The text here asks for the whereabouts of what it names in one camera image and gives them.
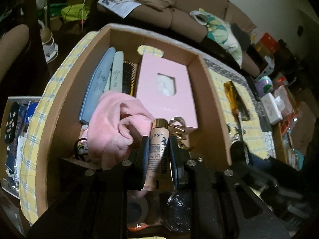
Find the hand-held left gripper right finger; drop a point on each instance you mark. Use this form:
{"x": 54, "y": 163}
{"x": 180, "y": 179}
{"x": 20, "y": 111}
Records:
{"x": 173, "y": 154}

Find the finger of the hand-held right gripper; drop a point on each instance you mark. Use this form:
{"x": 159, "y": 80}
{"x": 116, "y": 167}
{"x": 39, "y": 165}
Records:
{"x": 239, "y": 151}

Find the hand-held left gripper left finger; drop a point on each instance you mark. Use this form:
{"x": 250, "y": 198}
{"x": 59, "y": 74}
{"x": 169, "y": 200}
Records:
{"x": 145, "y": 154}

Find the beige foundation tube gold cap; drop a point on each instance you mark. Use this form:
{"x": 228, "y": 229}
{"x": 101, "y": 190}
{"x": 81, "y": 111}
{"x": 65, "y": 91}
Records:
{"x": 158, "y": 149}

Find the gold hair claw clip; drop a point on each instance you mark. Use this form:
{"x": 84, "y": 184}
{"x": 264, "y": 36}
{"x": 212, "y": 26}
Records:
{"x": 178, "y": 129}

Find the pink fluffy cloth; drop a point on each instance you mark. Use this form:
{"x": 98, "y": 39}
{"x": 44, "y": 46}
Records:
{"x": 109, "y": 124}

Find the black hairbrush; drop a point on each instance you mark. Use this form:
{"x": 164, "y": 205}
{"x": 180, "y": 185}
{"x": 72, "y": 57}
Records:
{"x": 128, "y": 77}

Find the blue nail file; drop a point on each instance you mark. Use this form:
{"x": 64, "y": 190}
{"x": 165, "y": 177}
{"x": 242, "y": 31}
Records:
{"x": 96, "y": 89}

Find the brown cardboard box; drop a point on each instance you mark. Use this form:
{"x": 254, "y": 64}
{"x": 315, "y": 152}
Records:
{"x": 64, "y": 119}

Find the white patterned box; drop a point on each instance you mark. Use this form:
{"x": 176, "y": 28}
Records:
{"x": 271, "y": 108}

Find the pink tissue box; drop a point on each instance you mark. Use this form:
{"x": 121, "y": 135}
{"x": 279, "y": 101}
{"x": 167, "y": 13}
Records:
{"x": 149, "y": 99}

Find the black glittery case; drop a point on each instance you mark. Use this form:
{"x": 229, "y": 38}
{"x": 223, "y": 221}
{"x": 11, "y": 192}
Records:
{"x": 179, "y": 209}

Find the amber translucent comb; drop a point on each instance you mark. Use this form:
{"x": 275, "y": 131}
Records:
{"x": 229, "y": 89}

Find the small black gadget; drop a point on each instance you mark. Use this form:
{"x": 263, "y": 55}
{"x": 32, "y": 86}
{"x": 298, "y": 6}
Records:
{"x": 81, "y": 149}

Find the pink patterned box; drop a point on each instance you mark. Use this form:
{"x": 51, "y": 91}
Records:
{"x": 284, "y": 102}

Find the purple green round toy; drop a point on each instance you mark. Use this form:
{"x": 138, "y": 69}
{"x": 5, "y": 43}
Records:
{"x": 264, "y": 86}

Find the red gift box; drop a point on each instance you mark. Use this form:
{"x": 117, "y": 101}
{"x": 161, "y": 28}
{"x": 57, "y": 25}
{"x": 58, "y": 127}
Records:
{"x": 268, "y": 42}

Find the yellow plaid tablecloth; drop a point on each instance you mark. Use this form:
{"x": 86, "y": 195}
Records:
{"x": 32, "y": 139}

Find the dark grey cushion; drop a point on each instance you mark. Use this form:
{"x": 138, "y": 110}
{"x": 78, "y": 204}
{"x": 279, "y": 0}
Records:
{"x": 240, "y": 36}

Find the clear storage bin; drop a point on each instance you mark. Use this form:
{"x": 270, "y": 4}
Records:
{"x": 22, "y": 97}

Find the black patterned sock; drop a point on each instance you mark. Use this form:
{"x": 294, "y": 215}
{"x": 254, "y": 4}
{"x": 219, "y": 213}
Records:
{"x": 11, "y": 122}

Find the brown sofa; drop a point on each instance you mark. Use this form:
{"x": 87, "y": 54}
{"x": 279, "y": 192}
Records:
{"x": 179, "y": 5}

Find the white printed leaflet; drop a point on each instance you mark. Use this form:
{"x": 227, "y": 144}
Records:
{"x": 119, "y": 5}

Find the green yellow bag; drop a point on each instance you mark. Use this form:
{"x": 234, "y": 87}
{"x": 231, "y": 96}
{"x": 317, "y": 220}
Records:
{"x": 72, "y": 12}

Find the brown armchair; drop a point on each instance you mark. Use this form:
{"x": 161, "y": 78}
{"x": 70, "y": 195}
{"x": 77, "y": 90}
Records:
{"x": 12, "y": 44}

